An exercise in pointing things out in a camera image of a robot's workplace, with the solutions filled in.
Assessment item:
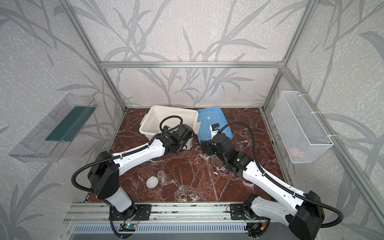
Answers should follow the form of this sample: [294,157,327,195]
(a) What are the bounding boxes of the white plastic storage bin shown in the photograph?
[138,105,201,151]

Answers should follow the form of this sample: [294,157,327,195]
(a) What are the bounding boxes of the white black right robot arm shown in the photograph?
[201,134,325,240]

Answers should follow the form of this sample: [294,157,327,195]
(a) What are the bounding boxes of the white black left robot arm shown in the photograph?
[88,124,195,219]

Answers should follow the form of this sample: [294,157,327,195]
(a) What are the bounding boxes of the blue plastic bin lid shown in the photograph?
[197,107,228,143]

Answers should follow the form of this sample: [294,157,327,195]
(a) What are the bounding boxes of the small clear glass beaker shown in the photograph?
[157,171,168,184]

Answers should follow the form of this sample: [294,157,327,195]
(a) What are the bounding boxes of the white ceramic evaporating dish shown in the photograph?
[146,176,159,189]

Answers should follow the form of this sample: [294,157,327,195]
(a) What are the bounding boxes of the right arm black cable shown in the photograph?
[217,121,344,229]

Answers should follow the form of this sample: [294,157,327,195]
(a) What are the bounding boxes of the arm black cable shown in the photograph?
[71,115,184,194]
[217,121,344,229]

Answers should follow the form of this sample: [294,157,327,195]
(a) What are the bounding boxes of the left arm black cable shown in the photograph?
[71,115,184,194]

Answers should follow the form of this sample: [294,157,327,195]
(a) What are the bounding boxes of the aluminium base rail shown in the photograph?
[61,201,316,225]

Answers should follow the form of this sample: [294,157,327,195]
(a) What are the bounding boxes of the white wire mesh basket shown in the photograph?
[272,91,334,164]

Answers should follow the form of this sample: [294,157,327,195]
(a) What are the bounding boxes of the clear acrylic wall shelf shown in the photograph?
[9,94,98,163]

